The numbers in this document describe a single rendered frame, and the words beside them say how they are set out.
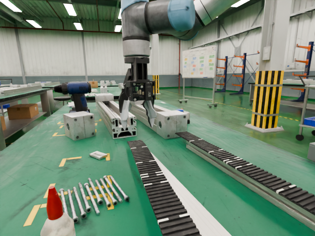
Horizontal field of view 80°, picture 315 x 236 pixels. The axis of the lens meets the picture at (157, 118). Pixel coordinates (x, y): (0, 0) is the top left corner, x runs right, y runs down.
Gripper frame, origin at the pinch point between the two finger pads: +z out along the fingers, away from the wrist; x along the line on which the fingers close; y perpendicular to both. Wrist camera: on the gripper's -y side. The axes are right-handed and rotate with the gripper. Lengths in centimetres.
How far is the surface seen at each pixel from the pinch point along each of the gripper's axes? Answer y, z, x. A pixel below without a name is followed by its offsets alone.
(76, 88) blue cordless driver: -48, -10, -18
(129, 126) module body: -17.7, 5.1, 1.1
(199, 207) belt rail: 32.8, 6.4, 1.0
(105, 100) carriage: -75, 1, -1
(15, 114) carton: -385, 55, -143
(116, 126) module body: -18.4, 4.5, -4.1
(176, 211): 32.8, 5.8, -3.3
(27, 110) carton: -384, 48, -122
